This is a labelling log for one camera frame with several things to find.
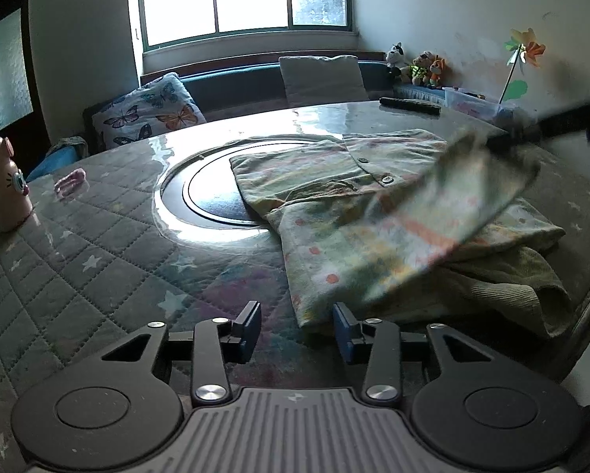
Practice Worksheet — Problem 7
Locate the blue cloth bundle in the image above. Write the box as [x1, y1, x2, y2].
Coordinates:
[26, 135, 89, 183]

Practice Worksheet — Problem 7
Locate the dark door with frosted glass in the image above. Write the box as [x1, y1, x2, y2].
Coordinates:
[0, 0, 48, 151]

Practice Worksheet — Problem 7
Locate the orange plush toy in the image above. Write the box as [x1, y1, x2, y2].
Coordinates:
[427, 55, 448, 90]

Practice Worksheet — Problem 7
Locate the brown plush with green vest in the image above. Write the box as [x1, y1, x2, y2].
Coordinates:
[411, 50, 434, 87]

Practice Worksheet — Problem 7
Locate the colourful paper pinwheel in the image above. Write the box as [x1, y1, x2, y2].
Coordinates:
[499, 28, 547, 105]

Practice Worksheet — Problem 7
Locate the blue bench sofa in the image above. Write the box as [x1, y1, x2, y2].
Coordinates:
[82, 58, 473, 153]

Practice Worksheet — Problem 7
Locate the small pink hair clip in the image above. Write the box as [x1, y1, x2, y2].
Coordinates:
[54, 169, 87, 197]

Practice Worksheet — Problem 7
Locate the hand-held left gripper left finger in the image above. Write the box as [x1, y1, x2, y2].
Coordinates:
[100, 300, 262, 405]

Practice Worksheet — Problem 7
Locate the black remote control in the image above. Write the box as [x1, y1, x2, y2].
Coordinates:
[379, 97, 442, 117]

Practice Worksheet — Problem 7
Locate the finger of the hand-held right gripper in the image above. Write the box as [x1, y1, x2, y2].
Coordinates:
[487, 102, 590, 156]

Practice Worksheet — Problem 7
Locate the clear plastic storage box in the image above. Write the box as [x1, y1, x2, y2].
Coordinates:
[442, 86, 516, 120]

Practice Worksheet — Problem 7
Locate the olive corduroy garment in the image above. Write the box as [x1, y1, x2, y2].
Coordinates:
[374, 245, 575, 339]

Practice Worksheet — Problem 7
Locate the butterfly print pillow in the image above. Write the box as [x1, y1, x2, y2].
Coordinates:
[92, 73, 207, 149]

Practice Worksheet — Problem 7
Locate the grey pillow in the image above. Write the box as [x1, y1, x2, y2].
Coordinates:
[279, 55, 370, 108]

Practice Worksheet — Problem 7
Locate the pink cat face bottle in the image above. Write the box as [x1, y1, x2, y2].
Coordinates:
[0, 136, 34, 233]

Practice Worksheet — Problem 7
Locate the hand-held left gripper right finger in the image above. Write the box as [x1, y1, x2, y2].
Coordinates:
[333, 302, 493, 405]

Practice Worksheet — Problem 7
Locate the round black turntable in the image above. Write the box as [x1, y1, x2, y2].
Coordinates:
[159, 133, 346, 230]

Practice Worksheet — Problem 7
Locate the pastel patterned button shirt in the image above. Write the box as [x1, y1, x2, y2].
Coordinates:
[230, 128, 566, 330]

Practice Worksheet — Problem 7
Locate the black and white cow plush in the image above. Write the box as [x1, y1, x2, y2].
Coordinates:
[385, 42, 410, 82]

